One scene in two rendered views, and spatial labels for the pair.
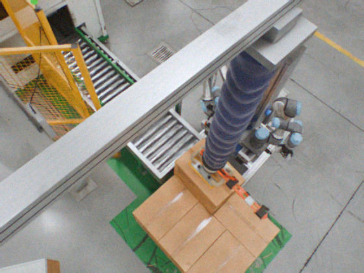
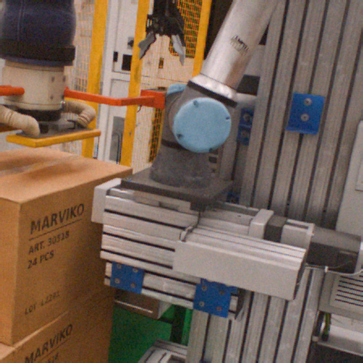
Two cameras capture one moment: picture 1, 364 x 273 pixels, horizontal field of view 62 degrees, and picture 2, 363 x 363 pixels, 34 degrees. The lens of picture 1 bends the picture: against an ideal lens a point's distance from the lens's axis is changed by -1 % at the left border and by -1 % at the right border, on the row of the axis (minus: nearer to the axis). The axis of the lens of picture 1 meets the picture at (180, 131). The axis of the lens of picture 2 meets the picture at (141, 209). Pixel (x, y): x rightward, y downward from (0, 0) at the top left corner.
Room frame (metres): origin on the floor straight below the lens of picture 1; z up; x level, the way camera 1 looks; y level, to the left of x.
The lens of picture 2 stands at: (0.79, -2.08, 1.36)
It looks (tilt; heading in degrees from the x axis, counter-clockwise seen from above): 16 degrees down; 72
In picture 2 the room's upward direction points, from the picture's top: 7 degrees clockwise
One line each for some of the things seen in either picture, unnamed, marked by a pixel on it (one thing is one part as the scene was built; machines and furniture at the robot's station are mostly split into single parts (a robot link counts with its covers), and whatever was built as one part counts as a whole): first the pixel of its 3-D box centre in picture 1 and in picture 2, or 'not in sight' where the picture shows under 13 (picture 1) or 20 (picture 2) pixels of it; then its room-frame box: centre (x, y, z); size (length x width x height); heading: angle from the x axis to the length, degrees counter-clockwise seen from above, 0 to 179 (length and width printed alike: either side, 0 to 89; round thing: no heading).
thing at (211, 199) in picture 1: (207, 176); (25, 230); (1.00, -0.33, 0.74); 0.60 x 0.40 x 0.40; 47
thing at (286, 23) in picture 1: (272, 17); not in sight; (1.00, -0.33, 2.91); 0.16 x 0.16 x 0.10; 49
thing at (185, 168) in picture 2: (257, 140); (182, 160); (1.31, -0.77, 1.09); 0.15 x 0.15 x 0.10
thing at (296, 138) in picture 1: (294, 140); not in sight; (0.99, -0.84, 1.82); 0.09 x 0.08 x 0.11; 168
